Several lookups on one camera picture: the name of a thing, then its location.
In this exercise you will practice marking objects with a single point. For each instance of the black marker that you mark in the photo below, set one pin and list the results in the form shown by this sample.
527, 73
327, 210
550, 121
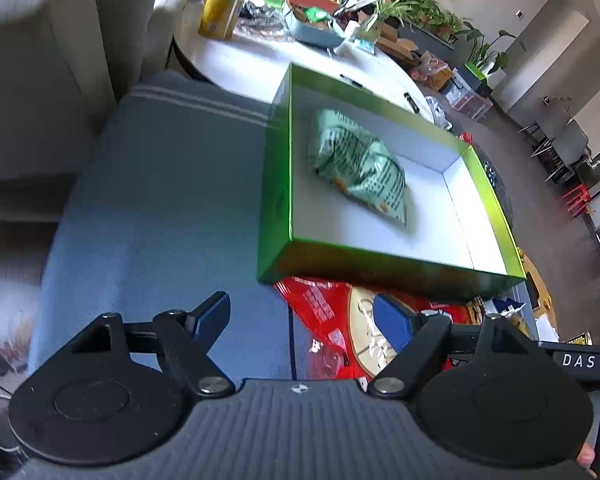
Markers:
412, 103

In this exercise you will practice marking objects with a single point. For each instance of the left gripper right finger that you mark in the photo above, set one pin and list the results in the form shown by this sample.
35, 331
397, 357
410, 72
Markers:
421, 344

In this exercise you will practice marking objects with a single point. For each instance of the green cardboard box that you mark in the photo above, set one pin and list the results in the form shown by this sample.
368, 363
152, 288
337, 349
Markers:
456, 244

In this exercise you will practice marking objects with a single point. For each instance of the glass vase with plant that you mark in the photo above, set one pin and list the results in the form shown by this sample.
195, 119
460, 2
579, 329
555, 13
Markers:
370, 28

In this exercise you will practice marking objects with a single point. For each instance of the grey sofa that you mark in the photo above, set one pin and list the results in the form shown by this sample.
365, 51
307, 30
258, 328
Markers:
64, 66

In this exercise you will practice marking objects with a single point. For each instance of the clear storage bin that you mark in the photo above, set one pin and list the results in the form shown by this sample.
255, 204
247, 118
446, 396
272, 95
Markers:
465, 100

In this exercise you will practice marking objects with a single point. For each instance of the large red snack bag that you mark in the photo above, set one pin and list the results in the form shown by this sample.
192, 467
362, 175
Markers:
346, 341

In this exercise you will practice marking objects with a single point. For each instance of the person's right hand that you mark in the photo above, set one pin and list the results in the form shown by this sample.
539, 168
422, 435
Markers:
585, 459

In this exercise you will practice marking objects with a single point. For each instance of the yellow can with white lid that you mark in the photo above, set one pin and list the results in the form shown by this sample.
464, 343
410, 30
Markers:
218, 18

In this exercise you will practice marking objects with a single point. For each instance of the black pen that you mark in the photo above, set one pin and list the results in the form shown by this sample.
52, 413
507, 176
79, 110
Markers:
351, 81

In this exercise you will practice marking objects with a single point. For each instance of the light green snack bag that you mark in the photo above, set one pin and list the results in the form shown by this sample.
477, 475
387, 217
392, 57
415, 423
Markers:
358, 163

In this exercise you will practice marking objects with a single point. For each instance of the white round coffee table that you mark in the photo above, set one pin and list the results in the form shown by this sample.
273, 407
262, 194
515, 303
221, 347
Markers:
255, 67

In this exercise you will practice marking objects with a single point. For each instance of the yellow round side table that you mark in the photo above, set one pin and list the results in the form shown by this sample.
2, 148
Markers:
541, 301

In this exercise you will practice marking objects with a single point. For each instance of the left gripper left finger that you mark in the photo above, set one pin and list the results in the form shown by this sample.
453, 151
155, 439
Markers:
185, 339

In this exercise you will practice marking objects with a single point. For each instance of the open cardboard box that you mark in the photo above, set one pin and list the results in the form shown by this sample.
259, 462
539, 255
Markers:
402, 49

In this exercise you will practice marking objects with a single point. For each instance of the light blue tray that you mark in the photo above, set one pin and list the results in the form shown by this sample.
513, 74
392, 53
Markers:
312, 26

